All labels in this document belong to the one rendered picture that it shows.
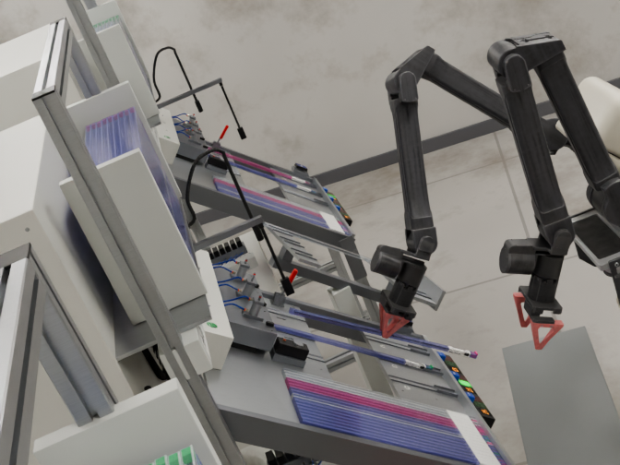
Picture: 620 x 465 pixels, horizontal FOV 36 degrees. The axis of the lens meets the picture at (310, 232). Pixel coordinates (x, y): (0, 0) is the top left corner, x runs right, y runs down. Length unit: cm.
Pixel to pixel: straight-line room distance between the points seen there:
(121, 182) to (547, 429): 126
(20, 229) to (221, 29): 399
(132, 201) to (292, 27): 383
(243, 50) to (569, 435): 369
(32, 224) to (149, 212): 23
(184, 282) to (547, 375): 116
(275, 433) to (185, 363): 27
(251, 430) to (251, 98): 394
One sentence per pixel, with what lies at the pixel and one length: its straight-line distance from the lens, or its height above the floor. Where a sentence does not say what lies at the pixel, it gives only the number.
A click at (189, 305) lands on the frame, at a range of 190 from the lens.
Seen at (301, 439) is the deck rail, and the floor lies 106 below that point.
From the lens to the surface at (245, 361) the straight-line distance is 218.
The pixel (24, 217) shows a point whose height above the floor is 171.
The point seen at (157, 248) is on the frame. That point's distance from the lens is 187.
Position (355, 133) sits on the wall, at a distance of 576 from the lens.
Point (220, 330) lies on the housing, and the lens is 207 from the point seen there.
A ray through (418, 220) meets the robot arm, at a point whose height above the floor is 121.
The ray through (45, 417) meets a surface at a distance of 190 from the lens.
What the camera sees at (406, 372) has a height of 80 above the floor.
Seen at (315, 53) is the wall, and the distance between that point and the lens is 561.
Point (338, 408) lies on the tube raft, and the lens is 212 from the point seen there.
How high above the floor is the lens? 220
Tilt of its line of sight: 24 degrees down
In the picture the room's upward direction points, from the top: 22 degrees counter-clockwise
